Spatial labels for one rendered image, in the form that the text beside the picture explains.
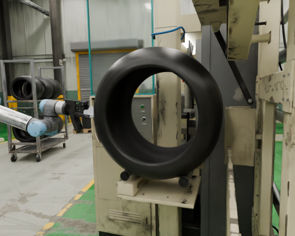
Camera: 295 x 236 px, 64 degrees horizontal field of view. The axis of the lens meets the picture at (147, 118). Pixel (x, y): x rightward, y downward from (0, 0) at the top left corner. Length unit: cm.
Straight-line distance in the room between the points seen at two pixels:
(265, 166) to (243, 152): 13
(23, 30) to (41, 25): 94
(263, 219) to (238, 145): 42
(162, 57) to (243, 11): 33
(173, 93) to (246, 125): 42
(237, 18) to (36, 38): 1180
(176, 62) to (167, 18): 52
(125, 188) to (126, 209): 94
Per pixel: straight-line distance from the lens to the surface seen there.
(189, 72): 95
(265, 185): 140
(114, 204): 212
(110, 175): 203
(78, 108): 127
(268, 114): 131
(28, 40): 1269
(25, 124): 129
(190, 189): 124
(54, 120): 138
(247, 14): 95
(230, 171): 93
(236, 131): 129
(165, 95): 139
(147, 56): 100
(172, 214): 158
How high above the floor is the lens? 130
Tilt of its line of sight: 7 degrees down
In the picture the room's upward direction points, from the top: 1 degrees counter-clockwise
